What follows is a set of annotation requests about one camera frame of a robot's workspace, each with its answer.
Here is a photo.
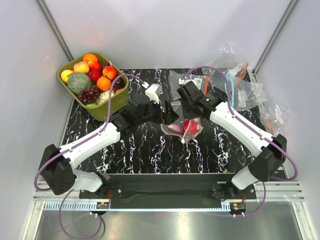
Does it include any olive green plastic bin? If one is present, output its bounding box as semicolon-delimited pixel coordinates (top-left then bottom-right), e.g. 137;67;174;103
57;51;130;123

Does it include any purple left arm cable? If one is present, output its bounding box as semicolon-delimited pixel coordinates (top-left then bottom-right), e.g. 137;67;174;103
33;73;147;238

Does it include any purple onion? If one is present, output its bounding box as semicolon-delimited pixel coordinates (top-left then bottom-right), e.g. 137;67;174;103
167;124;185;134

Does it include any red orange fruit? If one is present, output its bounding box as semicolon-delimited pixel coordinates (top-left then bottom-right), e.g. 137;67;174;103
87;60;102;72

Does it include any white cauliflower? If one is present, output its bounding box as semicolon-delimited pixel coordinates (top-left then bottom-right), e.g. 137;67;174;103
96;90;115;105

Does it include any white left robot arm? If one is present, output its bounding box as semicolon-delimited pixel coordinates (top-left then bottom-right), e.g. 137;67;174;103
33;100;179;198

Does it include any red apple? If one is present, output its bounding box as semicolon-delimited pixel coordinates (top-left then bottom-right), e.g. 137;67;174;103
183;118;202;136

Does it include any yellow lemon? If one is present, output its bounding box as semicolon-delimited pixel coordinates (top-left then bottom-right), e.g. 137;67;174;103
60;69;74;84

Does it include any dotted clear zip bag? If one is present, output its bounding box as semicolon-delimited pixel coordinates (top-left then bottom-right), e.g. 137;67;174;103
160;101;203;144

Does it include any orange tangerine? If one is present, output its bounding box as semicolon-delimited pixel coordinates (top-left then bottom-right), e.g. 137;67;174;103
96;76;112;92

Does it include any green vegetable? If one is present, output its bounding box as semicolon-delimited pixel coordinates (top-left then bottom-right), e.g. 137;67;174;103
85;103;98;109

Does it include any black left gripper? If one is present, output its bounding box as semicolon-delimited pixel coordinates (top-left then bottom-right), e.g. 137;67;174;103
136;98;179;126

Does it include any red zipper clear bag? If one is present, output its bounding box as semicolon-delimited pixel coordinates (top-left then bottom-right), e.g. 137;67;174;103
168;71;207;101

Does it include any blue zipper clear bag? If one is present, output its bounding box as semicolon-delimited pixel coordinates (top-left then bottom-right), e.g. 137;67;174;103
226;73;267;112

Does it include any orange at bin back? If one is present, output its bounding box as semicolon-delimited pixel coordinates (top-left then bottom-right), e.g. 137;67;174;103
82;53;99;63

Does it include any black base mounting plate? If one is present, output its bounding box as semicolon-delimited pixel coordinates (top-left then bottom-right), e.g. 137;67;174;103
79;173;257;200

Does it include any pink yellow peach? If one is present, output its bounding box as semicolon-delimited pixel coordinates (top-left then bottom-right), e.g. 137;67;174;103
73;61;90;74

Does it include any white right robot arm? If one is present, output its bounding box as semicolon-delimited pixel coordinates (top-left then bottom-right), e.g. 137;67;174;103
177;81;287;199

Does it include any black marbled table mat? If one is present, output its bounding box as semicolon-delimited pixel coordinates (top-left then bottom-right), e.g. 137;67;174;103
61;68;255;174

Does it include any dark purple grape bunch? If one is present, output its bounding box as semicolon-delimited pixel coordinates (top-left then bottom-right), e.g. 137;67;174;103
77;87;101;105

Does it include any red strawberry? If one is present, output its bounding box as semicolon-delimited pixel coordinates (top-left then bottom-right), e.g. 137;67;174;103
87;70;102;83

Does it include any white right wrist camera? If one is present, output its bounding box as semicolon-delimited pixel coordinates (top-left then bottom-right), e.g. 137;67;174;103
178;77;202;89

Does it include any dark plum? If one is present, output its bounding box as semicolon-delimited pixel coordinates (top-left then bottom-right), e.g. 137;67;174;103
112;77;126;92

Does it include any crumpled clear bag pile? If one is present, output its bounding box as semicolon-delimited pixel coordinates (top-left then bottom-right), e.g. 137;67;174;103
202;43;290;137

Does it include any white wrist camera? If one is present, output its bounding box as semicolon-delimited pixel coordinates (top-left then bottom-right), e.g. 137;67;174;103
142;83;162;105
178;77;202;89

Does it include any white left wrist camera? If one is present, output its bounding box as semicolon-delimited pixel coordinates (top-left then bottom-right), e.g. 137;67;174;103
142;83;162;105

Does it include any green broccoli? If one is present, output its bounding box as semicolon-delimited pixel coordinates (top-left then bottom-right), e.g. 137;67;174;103
67;72;92;95

